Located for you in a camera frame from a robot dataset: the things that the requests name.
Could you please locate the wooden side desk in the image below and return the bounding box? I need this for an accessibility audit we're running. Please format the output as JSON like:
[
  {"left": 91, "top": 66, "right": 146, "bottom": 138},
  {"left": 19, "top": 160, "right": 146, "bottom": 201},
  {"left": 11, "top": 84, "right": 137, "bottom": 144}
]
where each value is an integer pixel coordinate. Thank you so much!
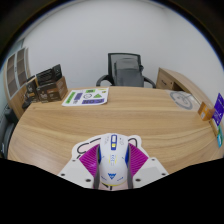
[{"left": 155, "top": 67, "right": 214, "bottom": 108}]

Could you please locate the wooden shelf unit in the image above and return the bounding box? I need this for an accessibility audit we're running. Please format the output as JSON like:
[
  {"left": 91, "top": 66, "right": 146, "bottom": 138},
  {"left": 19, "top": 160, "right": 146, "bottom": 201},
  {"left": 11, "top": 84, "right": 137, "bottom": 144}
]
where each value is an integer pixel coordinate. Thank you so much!
[{"left": 3, "top": 47, "right": 33, "bottom": 119}]

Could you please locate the small teal box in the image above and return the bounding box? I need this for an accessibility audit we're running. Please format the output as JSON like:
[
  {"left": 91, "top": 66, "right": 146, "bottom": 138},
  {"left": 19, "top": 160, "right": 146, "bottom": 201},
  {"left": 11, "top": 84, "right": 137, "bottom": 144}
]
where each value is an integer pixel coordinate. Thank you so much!
[{"left": 216, "top": 124, "right": 224, "bottom": 148}]

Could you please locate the black mesh office chair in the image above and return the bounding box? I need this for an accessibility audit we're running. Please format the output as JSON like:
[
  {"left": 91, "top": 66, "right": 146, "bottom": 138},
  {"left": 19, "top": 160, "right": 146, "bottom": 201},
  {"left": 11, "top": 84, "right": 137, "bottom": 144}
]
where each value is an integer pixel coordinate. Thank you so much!
[{"left": 95, "top": 52, "right": 157, "bottom": 89}]

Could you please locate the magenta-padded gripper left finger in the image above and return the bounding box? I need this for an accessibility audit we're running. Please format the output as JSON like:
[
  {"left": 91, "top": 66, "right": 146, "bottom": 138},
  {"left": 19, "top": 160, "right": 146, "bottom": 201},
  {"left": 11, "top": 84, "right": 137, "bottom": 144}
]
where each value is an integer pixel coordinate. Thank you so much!
[{"left": 57, "top": 143, "right": 101, "bottom": 190}]

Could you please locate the round grey printed sheet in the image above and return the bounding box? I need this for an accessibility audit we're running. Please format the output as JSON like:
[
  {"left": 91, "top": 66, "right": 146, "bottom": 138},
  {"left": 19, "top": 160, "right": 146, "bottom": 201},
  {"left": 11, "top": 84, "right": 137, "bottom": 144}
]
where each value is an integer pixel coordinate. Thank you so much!
[{"left": 169, "top": 90, "right": 194, "bottom": 111}]

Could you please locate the purple card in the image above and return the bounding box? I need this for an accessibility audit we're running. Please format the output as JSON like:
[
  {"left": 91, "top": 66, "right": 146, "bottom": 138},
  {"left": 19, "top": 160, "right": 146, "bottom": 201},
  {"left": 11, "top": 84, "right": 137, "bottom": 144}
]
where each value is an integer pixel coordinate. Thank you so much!
[{"left": 212, "top": 92, "right": 224, "bottom": 127}]

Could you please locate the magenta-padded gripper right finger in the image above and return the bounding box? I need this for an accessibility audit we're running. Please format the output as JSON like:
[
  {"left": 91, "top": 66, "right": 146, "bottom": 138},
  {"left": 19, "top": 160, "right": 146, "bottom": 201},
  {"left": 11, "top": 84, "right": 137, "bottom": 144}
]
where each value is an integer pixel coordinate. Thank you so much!
[{"left": 127, "top": 143, "right": 170, "bottom": 190}]

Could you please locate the tall brown cardboard box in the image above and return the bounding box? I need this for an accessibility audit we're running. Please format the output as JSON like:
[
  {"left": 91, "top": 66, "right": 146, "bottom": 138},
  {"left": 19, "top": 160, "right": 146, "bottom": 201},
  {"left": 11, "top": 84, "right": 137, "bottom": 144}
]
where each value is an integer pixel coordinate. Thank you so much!
[{"left": 24, "top": 77, "right": 40, "bottom": 104}]

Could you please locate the small orange box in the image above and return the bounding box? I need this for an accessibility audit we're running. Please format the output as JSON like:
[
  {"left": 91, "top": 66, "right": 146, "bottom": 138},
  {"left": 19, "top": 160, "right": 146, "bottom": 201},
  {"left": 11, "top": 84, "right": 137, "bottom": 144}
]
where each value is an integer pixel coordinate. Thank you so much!
[{"left": 197, "top": 101, "right": 216, "bottom": 122}]

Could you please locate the white blue yellow computer mouse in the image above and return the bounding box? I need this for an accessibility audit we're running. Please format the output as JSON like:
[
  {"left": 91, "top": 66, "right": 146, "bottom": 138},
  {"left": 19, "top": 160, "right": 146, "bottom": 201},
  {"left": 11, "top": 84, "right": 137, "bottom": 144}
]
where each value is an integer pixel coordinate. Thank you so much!
[{"left": 97, "top": 133, "right": 131, "bottom": 188}]

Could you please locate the black sofa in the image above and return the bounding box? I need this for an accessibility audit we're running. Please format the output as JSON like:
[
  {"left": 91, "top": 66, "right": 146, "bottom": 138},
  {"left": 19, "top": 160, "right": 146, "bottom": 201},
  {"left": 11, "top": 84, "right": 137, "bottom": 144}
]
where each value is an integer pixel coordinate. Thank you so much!
[{"left": 0, "top": 103, "right": 21, "bottom": 159}]

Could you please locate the black cardboard box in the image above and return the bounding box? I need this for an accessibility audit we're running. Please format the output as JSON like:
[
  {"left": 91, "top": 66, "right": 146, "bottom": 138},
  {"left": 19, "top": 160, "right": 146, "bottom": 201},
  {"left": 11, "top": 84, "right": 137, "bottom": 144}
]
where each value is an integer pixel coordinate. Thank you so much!
[{"left": 35, "top": 63, "right": 63, "bottom": 87}]

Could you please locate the white printed paper sheet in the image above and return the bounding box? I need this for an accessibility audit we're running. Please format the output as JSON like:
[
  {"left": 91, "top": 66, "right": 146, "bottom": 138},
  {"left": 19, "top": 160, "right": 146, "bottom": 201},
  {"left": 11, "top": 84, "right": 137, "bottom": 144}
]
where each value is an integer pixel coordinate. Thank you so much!
[{"left": 61, "top": 87, "right": 110, "bottom": 107}]

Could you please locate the wide brown cardboard box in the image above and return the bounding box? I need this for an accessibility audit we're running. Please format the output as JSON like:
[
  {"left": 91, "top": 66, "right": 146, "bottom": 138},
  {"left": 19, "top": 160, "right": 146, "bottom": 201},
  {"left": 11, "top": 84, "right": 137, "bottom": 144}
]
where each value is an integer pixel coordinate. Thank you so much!
[{"left": 35, "top": 75, "right": 69, "bottom": 103}]

